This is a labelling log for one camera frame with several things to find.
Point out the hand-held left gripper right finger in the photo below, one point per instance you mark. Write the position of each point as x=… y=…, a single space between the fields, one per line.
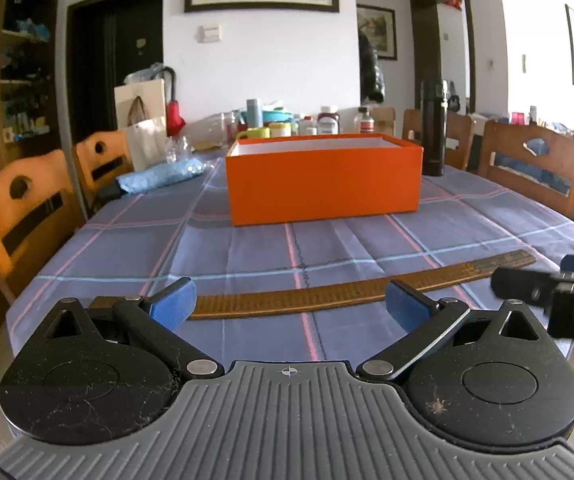
x=407 y=305

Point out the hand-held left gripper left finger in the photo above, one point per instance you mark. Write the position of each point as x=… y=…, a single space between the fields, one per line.
x=174 y=305

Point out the orange cardboard box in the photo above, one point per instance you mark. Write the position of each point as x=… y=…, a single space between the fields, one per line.
x=317 y=185

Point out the long wooden ruler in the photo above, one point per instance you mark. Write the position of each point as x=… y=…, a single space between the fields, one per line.
x=292 y=300

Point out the blue folded bag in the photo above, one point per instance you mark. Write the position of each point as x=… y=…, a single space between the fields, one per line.
x=162 y=175

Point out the clear glass jar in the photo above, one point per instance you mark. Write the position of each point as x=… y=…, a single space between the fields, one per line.
x=178 y=150

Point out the small white paper bag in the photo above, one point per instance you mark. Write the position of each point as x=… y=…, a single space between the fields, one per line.
x=147 y=145

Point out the black thermos bottle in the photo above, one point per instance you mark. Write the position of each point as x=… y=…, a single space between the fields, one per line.
x=433 y=130

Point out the clear plastic bottle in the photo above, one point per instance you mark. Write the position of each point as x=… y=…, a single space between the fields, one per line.
x=212 y=132

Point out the glass bottle red white label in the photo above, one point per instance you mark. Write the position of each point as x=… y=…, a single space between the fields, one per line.
x=364 y=122

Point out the yellow mug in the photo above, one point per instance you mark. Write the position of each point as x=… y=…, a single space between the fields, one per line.
x=254 y=133

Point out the red folded umbrella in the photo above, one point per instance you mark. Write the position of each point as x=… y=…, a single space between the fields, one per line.
x=174 y=115

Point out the brown pill bottle white cap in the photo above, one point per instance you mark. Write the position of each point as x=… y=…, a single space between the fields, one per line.
x=328 y=122

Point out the small white pill bottle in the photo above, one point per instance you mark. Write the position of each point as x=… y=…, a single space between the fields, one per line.
x=308 y=127

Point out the yellow lid jar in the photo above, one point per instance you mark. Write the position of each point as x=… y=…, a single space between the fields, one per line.
x=280 y=130

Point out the blue-grey tumbler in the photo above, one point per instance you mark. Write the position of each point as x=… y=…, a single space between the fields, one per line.
x=255 y=112

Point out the large beige paper bag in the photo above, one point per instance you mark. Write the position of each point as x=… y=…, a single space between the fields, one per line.
x=152 y=97

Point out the teal plastic bowl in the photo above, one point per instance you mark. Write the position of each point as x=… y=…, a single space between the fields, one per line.
x=277 y=116

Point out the dark wooden door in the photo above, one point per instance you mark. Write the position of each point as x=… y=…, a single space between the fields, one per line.
x=97 y=60

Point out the dark wooden shelf cabinet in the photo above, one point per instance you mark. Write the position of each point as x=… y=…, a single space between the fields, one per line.
x=27 y=85

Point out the small framed picture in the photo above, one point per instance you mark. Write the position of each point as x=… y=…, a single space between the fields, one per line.
x=377 y=32

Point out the dark wooden door frame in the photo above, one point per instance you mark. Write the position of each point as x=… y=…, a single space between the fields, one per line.
x=424 y=35

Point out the white wall switch panel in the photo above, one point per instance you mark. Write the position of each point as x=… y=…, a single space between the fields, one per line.
x=209 y=34

